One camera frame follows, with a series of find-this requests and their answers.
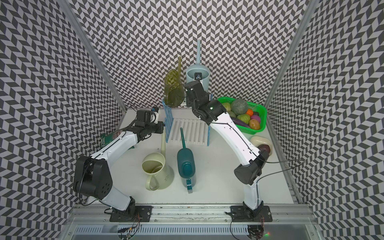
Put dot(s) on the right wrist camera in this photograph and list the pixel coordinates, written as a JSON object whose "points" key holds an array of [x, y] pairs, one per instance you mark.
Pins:
{"points": [[197, 76]]}

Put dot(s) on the light blue watering can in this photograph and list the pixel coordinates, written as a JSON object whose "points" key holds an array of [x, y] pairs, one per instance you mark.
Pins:
{"points": [[198, 67]]}

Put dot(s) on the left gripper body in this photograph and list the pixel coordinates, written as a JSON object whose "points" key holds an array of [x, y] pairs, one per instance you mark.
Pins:
{"points": [[152, 128]]}

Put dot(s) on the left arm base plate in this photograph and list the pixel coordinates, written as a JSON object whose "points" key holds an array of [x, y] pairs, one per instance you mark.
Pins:
{"points": [[130, 213]]}

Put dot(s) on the cream oval dish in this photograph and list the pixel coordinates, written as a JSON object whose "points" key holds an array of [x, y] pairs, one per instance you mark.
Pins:
{"points": [[257, 140]]}

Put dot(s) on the netted green melon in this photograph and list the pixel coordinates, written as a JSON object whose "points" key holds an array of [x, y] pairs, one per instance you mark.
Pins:
{"points": [[239, 106]]}

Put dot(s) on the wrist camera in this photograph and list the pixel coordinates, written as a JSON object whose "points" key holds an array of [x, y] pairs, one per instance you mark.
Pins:
{"points": [[146, 117], [197, 76]]}

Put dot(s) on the brown toy potato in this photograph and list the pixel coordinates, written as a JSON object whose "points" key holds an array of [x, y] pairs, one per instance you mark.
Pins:
{"points": [[254, 124]]}

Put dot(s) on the green plastic basket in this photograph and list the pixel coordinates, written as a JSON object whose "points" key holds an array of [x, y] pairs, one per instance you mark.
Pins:
{"points": [[256, 111]]}

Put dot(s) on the aluminium front rail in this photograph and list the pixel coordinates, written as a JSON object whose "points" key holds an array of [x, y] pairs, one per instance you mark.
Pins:
{"points": [[275, 214]]}

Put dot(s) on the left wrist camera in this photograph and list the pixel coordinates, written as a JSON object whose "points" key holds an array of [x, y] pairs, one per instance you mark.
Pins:
{"points": [[146, 117]]}

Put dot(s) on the beige watering can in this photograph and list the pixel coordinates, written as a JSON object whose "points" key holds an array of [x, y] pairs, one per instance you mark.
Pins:
{"points": [[159, 174]]}

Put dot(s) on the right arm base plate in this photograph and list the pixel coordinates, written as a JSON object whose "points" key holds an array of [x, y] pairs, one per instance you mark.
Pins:
{"points": [[244, 214]]}

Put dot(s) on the purple toy eggplant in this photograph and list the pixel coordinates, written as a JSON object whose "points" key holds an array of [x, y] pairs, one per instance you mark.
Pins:
{"points": [[239, 122]]}

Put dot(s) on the dark teal watering can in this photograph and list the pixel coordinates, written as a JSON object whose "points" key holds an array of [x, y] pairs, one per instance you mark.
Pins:
{"points": [[186, 165]]}

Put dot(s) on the blue white slatted shelf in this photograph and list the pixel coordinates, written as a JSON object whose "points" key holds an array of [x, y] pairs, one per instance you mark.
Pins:
{"points": [[196, 132]]}

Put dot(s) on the dark purple fruit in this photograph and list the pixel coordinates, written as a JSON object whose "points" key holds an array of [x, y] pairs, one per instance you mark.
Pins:
{"points": [[265, 148]]}

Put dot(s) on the green toy cabbage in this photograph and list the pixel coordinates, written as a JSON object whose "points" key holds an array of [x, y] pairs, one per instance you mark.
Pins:
{"points": [[245, 118]]}

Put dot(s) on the green chips bag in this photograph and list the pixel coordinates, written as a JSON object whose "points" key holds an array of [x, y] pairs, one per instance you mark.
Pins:
{"points": [[107, 139]]}

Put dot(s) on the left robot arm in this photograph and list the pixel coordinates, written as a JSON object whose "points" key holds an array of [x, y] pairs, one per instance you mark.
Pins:
{"points": [[93, 173]]}

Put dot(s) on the olive transparent watering can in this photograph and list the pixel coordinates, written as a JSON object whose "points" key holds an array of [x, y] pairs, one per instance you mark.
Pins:
{"points": [[174, 93]]}

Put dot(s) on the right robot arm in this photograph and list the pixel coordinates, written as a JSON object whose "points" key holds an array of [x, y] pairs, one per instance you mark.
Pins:
{"points": [[252, 160]]}

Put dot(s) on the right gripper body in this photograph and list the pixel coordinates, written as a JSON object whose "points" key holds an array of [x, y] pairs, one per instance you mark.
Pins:
{"points": [[189, 102]]}

